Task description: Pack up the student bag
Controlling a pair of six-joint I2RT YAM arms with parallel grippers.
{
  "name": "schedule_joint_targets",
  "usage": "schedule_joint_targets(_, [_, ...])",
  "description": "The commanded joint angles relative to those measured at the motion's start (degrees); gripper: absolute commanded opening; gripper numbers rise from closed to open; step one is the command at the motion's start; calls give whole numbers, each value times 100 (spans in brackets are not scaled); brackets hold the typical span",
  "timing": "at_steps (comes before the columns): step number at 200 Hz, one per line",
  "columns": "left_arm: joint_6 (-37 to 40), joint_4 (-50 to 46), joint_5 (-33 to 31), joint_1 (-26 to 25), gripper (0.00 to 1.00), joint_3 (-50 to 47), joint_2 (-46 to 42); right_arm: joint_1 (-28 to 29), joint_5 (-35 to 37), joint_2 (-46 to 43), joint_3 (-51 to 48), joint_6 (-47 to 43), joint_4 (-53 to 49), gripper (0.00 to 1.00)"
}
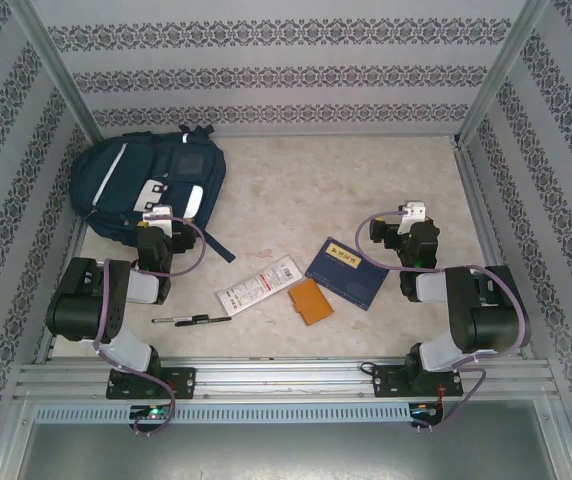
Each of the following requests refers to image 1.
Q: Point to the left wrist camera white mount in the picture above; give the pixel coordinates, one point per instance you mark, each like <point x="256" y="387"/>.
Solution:
<point x="157" y="216"/>

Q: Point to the aluminium mounting rail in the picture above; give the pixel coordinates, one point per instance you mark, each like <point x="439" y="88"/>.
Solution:
<point x="286" y="375"/>

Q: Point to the aluminium frame post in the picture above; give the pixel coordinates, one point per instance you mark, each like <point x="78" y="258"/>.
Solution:
<point x="60" y="75"/>
<point x="500" y="75"/>

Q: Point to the white red stationery package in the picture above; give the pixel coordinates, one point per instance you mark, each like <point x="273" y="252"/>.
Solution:
<point x="258" y="285"/>

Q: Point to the blue notebook yellow label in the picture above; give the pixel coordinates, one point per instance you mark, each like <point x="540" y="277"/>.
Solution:
<point x="346" y="277"/>

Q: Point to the grey metal shelf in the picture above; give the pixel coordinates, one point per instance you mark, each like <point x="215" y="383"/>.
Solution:
<point x="286" y="450"/>

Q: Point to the silver pen black cap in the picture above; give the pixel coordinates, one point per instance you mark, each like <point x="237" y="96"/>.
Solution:
<point x="168" y="319"/>

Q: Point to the circuit board green light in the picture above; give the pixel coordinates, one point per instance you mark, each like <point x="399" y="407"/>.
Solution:
<point x="153" y="412"/>

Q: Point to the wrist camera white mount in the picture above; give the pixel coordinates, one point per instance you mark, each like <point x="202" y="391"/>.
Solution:
<point x="157" y="216"/>
<point x="413" y="212"/>

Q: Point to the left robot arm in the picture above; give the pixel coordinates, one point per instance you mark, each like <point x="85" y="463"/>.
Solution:
<point x="81" y="310"/>

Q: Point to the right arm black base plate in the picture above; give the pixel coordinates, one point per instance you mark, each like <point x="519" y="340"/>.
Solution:
<point x="388" y="382"/>

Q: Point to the orange wallet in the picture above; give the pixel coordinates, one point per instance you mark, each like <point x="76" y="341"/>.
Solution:
<point x="311" y="302"/>

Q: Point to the aluminium side rail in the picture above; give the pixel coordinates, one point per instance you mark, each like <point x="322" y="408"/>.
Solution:
<point x="473" y="200"/>
<point x="75" y="245"/>

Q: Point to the navy blue backpack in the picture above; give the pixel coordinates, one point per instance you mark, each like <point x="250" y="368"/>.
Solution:
<point x="131" y="165"/>

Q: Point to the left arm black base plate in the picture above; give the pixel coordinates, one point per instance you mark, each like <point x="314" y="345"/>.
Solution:
<point x="183" y="382"/>

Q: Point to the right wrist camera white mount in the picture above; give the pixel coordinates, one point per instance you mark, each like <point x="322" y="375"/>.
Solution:
<point x="413" y="212"/>

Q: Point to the small circuit board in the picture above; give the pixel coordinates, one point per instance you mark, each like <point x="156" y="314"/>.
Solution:
<point x="426" y="411"/>

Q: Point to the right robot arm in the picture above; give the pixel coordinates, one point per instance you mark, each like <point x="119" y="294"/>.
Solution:
<point x="496" y="320"/>

